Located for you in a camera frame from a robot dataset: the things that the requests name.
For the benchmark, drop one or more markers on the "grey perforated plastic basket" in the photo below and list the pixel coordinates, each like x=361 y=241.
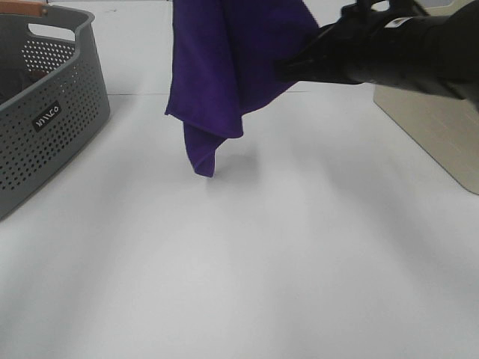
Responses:
x=53 y=98

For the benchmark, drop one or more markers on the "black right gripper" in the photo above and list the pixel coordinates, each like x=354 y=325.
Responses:
x=337 y=52

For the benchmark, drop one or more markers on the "purple towel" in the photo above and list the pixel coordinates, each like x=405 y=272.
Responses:
x=223 y=60

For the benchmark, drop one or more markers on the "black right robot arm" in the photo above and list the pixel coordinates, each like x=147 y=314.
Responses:
x=401 y=47

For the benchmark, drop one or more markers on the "beige fabric storage box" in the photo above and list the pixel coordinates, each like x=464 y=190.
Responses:
x=445 y=128

